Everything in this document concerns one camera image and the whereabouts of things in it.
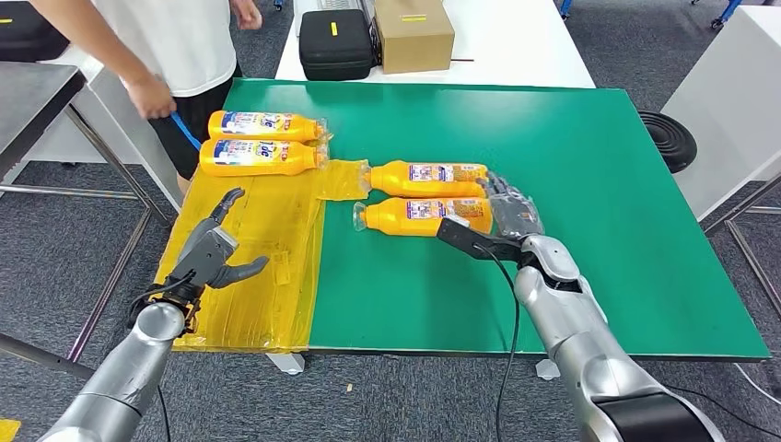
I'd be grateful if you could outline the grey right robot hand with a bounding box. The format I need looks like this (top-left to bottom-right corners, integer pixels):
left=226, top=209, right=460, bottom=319
left=477, top=172, right=545, bottom=240

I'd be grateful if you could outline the person's right hand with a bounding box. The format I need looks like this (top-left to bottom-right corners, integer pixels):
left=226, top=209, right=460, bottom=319
left=124, top=73, right=178, bottom=121

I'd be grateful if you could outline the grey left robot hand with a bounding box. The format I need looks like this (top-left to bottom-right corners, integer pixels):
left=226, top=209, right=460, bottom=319
left=172, top=187, right=270, bottom=291

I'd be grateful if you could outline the person's left hand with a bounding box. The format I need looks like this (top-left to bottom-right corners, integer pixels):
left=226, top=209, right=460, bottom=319
left=230, top=0, right=263, bottom=31

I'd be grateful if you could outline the orange detergent bottle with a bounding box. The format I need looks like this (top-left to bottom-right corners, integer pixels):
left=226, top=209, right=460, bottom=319
left=352, top=196, right=495, bottom=238
left=364, top=160, right=489, bottom=200
left=207, top=110, right=328, bottom=144
left=198, top=138, right=331, bottom=178

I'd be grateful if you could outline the person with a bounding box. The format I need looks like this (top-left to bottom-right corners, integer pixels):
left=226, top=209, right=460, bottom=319
left=30, top=0, right=263, bottom=196

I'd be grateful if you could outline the yellow plastic film sheet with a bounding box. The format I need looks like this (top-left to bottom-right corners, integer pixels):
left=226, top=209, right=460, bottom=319
left=155, top=158, right=371, bottom=355

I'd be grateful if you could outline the silver grey device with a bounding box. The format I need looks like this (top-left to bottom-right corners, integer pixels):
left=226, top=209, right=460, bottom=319
left=292, top=0, right=382, bottom=37

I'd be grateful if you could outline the black zip case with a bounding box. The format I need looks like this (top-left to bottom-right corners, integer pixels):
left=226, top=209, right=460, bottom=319
left=0, top=1, right=70, bottom=64
left=298, top=8, right=375, bottom=82

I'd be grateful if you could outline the green topped table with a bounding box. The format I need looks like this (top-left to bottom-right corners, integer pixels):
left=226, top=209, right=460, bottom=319
left=222, top=79, right=771, bottom=380

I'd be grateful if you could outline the grey metal leg table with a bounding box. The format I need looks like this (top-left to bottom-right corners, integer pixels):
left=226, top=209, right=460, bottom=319
left=0, top=64, right=175, bottom=382

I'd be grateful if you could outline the black round stool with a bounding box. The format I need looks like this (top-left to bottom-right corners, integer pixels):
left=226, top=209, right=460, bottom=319
left=637, top=110, right=699, bottom=175

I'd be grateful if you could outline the brown cardboard box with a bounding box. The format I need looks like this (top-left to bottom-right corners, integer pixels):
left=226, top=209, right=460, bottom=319
left=373, top=0, right=457, bottom=75

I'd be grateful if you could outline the blue wheeled cart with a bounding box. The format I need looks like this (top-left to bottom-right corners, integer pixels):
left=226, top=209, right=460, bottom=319
left=692, top=0, right=742, bottom=30

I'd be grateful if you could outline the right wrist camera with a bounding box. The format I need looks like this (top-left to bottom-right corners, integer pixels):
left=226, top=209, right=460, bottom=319
left=436, top=217, right=526, bottom=263

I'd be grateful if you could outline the black right camera cable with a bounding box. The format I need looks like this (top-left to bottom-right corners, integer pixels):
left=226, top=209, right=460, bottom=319
left=472, top=243, right=521, bottom=442

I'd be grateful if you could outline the black floor cable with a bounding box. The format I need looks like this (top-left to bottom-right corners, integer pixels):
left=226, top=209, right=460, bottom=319
left=665, top=384, right=781, bottom=424

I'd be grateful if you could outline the white floor cable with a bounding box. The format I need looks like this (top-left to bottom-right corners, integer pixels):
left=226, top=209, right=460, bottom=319
left=731, top=363, right=781, bottom=407

